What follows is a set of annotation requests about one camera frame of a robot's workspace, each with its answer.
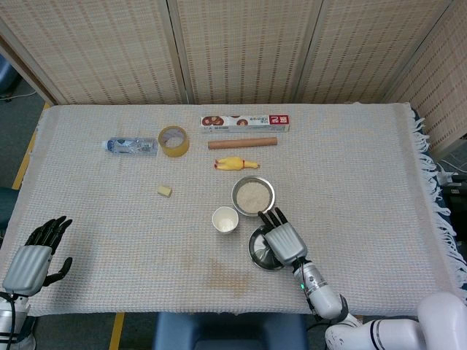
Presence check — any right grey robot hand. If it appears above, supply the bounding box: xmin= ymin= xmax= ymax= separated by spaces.
xmin=257 ymin=206 xmax=308 ymax=267

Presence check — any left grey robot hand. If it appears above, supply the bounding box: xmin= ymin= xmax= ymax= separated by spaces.
xmin=1 ymin=215 xmax=74 ymax=297

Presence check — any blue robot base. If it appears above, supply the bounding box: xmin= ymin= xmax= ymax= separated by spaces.
xmin=152 ymin=312 xmax=309 ymax=350

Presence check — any steel plate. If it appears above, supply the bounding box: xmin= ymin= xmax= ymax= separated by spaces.
xmin=248 ymin=225 xmax=289 ymax=271

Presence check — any steel bowl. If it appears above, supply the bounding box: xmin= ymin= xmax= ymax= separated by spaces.
xmin=231 ymin=175 xmax=277 ymax=217

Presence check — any white rice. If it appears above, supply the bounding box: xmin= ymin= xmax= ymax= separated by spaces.
xmin=236 ymin=181 xmax=272 ymax=213

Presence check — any white paper cup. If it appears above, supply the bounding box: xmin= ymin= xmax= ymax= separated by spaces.
xmin=212 ymin=206 xmax=239 ymax=235

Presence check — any yellow rubber chicken toy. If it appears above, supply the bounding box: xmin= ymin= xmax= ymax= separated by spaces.
xmin=213 ymin=155 xmax=261 ymax=171

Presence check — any white woven tablecloth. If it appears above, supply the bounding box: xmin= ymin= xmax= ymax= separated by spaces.
xmin=0 ymin=102 xmax=467 ymax=317

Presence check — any wooden rolling pin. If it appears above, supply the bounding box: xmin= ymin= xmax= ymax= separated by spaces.
xmin=207 ymin=136 xmax=279 ymax=150

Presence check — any cling film box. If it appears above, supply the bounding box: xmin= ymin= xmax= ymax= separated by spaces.
xmin=199 ymin=114 xmax=293 ymax=134

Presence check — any yellow packing tape roll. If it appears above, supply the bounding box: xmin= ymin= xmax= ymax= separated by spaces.
xmin=157 ymin=125 xmax=190 ymax=158

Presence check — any clear plastic water bottle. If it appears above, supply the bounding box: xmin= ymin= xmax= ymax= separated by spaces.
xmin=105 ymin=136 xmax=159 ymax=157

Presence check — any black equipment box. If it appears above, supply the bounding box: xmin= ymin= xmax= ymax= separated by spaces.
xmin=437 ymin=174 xmax=467 ymax=234

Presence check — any bamboo folding screen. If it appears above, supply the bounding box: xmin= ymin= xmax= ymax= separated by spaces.
xmin=0 ymin=0 xmax=467 ymax=158

